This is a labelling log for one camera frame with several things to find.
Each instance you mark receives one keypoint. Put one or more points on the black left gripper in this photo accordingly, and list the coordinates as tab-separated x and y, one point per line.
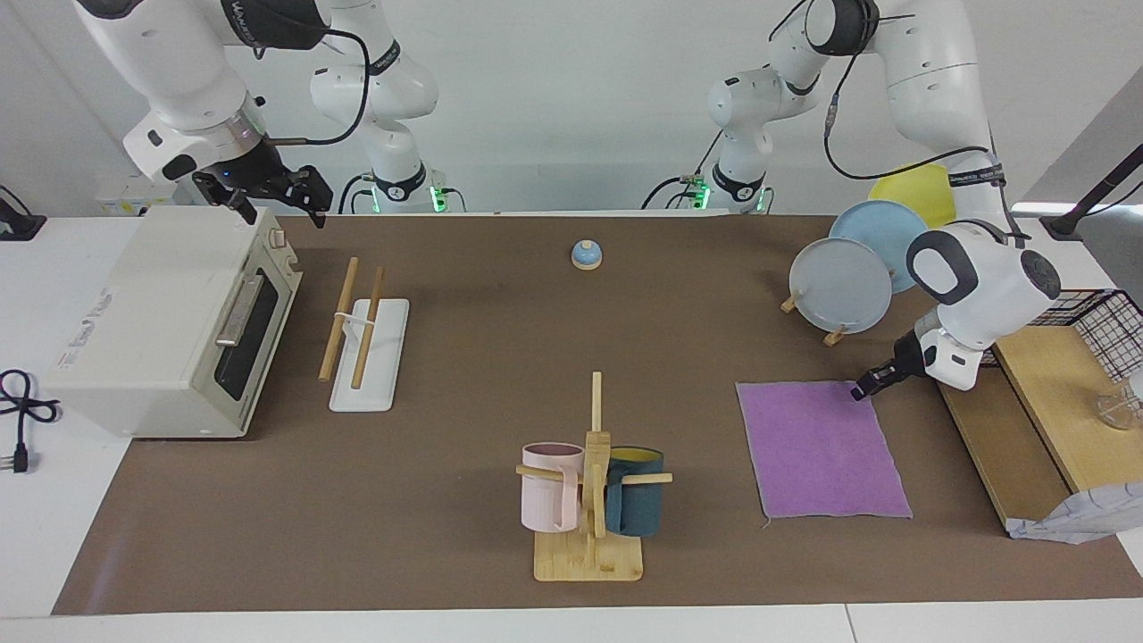
909	357

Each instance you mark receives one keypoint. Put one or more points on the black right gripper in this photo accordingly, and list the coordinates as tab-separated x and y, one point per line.
247	168

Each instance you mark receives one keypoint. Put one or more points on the purple and grey towel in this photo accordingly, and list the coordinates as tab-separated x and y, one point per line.
817	451

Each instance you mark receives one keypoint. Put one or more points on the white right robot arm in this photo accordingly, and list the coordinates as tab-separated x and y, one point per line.
170	62

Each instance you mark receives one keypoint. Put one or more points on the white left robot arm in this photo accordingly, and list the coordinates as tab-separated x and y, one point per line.
929	80

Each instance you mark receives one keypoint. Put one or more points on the wooden plate rack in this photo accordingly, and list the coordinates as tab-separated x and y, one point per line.
835	338

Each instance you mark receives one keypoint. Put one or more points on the white towel rack wooden bars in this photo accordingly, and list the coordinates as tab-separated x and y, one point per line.
375	357

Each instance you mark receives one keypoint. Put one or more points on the pale grey plate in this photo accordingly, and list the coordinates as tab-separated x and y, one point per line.
839	290

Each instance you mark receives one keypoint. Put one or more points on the wooden shelf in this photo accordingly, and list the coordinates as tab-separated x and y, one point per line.
1000	446

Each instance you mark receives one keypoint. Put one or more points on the white power box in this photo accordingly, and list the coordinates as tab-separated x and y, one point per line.
125	201

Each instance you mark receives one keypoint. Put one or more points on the light blue plate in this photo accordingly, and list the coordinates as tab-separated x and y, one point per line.
880	228

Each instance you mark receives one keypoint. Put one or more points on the beige toaster oven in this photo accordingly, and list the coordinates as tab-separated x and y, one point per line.
152	321

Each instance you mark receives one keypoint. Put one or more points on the yellow plate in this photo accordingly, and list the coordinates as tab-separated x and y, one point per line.
920	187

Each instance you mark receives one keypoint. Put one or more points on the clear glass cup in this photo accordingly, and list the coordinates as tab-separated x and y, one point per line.
1121	411

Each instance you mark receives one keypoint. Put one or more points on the dark teal mug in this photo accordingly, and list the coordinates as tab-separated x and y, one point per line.
638	509

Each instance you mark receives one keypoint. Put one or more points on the brown table mat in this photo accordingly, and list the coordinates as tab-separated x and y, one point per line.
446	402

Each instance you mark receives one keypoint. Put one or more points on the blue service bell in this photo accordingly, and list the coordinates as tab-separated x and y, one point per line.
587	256

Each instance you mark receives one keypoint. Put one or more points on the wooden mug tree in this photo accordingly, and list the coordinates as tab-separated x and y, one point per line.
589	558

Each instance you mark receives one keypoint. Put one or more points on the pink mug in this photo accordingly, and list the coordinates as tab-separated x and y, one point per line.
540	500

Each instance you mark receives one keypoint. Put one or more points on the black clamp mount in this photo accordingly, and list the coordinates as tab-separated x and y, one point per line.
18	225

